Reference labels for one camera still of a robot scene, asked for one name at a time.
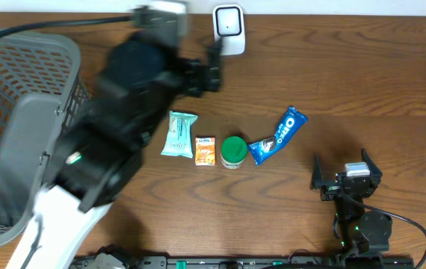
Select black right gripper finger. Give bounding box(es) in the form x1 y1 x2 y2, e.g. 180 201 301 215
309 154 325 190
361 148 383 178

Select grey plastic mesh basket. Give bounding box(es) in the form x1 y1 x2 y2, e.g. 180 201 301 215
0 31 88 246

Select white barcode scanner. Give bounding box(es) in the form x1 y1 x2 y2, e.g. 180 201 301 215
212 4 246 56

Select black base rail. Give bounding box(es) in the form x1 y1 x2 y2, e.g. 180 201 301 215
69 245 415 269

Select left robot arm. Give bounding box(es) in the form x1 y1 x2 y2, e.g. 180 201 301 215
8 31 223 268

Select orange snack packet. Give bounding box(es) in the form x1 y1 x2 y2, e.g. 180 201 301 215
195 137 216 166

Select light teal wipes pack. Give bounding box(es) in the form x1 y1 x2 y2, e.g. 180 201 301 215
161 111 198 158

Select green lid white jar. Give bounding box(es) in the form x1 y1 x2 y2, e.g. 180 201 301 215
220 136 248 169

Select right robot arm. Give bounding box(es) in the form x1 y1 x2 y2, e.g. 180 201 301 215
310 149 392 256

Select blue Oreo cookie pack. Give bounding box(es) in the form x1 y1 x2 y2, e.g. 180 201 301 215
247 106 309 166

